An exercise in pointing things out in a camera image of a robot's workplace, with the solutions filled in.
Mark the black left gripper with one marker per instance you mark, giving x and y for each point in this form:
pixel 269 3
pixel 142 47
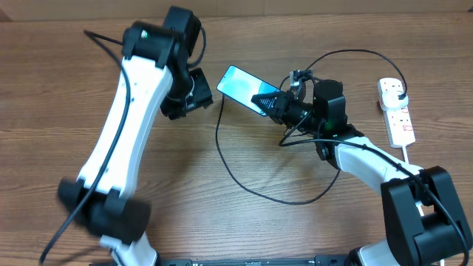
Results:
pixel 204 97

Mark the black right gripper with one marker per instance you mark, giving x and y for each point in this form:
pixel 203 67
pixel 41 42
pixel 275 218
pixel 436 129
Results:
pixel 282 100

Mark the Samsung Galaxy smartphone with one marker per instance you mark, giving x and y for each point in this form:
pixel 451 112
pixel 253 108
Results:
pixel 241 86

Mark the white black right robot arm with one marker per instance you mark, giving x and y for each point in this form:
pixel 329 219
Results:
pixel 423 217

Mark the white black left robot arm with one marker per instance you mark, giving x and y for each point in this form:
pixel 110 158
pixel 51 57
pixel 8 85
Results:
pixel 156 76

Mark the white charger plug adapter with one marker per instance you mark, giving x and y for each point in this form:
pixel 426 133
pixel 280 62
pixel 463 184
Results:
pixel 390 101

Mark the white power strip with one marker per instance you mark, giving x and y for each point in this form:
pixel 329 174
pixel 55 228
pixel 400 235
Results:
pixel 398 122

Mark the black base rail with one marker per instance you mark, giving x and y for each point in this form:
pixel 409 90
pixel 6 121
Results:
pixel 319 260

